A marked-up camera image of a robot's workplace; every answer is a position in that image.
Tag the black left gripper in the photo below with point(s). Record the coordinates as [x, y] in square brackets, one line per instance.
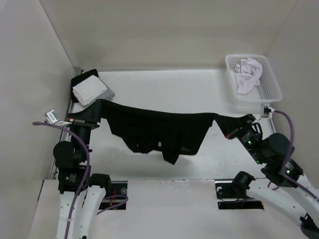
[91, 115]

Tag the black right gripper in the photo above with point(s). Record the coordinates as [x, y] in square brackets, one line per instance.
[248, 122]

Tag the black tank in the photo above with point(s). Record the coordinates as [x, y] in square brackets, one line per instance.
[172, 134]
[80, 78]

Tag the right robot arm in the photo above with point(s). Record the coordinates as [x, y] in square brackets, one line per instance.
[274, 153]

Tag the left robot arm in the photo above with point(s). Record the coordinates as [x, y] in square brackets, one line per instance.
[81, 192]

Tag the folded white tank top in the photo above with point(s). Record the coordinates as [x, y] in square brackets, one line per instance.
[88, 90]

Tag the folded grey tank top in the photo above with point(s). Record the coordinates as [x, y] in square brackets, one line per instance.
[107, 95]

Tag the folded black tank top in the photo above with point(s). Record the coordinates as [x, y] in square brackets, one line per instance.
[80, 78]

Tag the crumpled white tank top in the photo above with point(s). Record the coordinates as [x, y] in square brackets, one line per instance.
[248, 74]

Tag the white perforated plastic basket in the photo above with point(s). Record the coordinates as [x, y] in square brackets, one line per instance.
[267, 92]

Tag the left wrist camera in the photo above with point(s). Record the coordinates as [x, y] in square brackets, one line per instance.
[52, 118]

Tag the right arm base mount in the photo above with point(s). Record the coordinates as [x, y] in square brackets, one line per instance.
[228, 199]

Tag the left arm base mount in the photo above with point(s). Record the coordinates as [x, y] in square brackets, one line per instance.
[116, 195]

